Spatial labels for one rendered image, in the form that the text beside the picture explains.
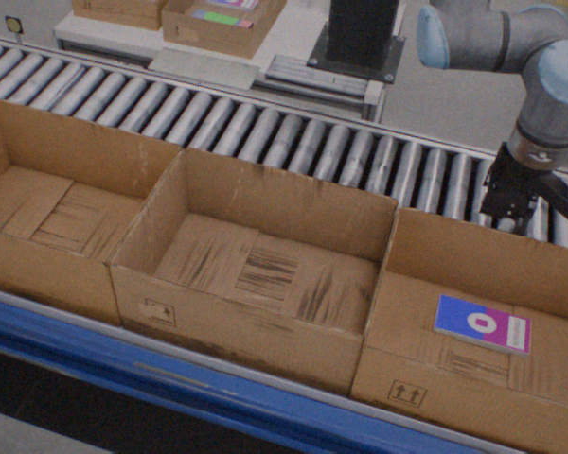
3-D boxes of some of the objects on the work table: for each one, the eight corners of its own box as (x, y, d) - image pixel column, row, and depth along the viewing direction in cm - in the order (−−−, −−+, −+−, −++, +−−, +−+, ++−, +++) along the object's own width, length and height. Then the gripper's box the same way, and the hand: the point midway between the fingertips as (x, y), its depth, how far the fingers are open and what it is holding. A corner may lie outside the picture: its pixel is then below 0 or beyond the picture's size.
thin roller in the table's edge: (363, 93, 182) (364, 87, 180) (270, 73, 185) (270, 67, 184) (365, 89, 183) (366, 83, 181) (272, 69, 187) (272, 63, 185)
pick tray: (289, 1, 211) (291, -28, 204) (252, 61, 186) (253, 29, 178) (208, -15, 215) (207, -44, 208) (162, 41, 190) (159, 9, 183)
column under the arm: (325, 24, 202) (338, -83, 178) (405, 40, 199) (430, -67, 174) (305, 66, 185) (316, -45, 161) (393, 85, 182) (418, -27, 157)
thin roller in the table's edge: (365, 88, 183) (366, 82, 182) (272, 68, 187) (273, 62, 186) (366, 84, 185) (367, 78, 183) (274, 64, 188) (275, 59, 187)
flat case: (197, 12, 199) (197, 8, 198) (253, 26, 195) (254, 22, 194) (177, 33, 190) (177, 28, 189) (236, 48, 186) (236, 43, 185)
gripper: (504, 123, 102) (468, 215, 118) (499, 170, 94) (460, 262, 110) (559, 136, 101) (514, 227, 116) (558, 185, 93) (510, 275, 108)
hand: (506, 243), depth 112 cm, fingers open, 5 cm apart
